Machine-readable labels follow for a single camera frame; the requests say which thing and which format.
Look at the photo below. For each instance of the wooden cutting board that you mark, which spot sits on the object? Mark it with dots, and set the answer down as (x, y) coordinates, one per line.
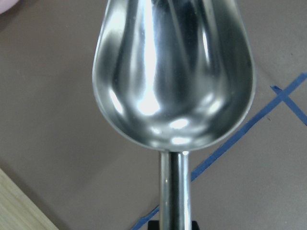
(17, 211)

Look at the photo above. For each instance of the stainless steel ice scoop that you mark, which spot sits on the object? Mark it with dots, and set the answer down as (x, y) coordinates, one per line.
(174, 76)

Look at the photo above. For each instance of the pink bowl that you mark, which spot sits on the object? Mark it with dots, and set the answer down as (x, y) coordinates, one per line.
(5, 5)

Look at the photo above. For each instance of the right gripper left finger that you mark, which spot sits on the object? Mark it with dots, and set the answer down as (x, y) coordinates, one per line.
(153, 225)

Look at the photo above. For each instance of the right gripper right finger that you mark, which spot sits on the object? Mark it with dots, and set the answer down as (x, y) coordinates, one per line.
(195, 225)

